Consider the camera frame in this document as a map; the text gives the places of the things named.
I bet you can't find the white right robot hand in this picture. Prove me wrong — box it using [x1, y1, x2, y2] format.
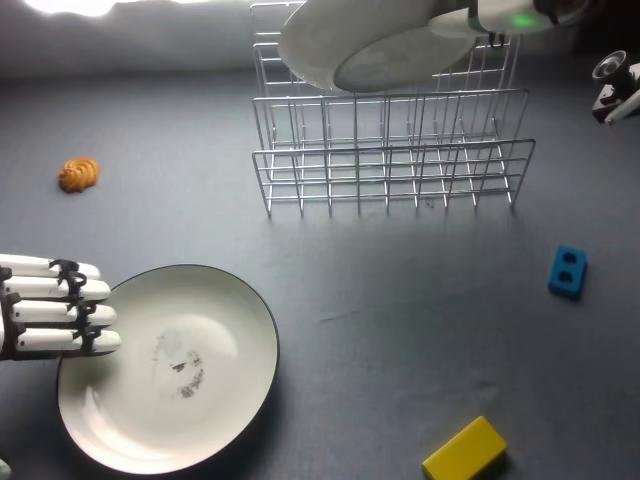
[424, 0, 591, 49]

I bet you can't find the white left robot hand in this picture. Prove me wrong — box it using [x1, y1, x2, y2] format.
[0, 253, 123, 480]

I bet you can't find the white plate with black rim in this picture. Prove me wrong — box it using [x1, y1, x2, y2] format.
[278, 0, 476, 94]
[55, 264, 280, 476]

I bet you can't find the orange swirl cookie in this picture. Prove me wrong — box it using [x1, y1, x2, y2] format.
[58, 156, 102, 195]

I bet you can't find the blue block with two holes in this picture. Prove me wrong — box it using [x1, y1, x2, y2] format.
[547, 244, 589, 301]

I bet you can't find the yellow rectangular block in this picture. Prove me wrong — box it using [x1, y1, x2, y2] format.
[421, 415, 509, 480]

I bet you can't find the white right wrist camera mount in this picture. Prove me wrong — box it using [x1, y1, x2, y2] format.
[592, 49, 640, 126]

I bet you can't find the silver wire rack shelf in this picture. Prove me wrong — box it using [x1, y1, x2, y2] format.
[249, 2, 536, 219]

